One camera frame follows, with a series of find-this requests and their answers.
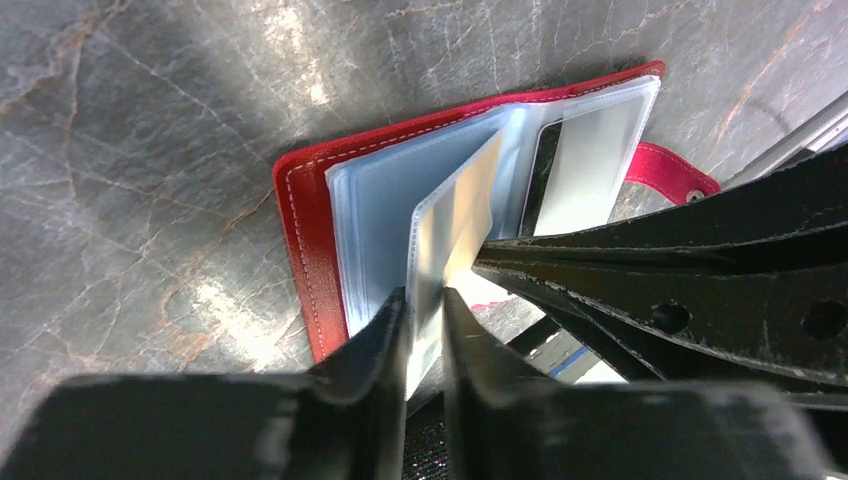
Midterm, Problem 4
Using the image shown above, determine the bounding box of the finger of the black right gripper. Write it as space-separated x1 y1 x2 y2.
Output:
475 259 847 391
476 146 847 269

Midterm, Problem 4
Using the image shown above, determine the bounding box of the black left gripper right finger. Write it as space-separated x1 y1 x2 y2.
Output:
443 288 834 479

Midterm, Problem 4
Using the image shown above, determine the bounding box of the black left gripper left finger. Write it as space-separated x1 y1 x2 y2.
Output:
1 288 408 479

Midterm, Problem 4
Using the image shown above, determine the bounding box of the gold magnetic stripe card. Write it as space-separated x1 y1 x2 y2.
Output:
410 133 503 328

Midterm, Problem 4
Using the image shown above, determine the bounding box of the red leather card holder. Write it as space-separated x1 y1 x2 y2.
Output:
272 61 720 393

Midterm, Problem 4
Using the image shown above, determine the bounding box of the black VIP card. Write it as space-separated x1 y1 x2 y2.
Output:
519 120 563 237

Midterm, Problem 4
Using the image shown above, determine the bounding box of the black microphone with silver grille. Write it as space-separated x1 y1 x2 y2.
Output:
401 394 449 480

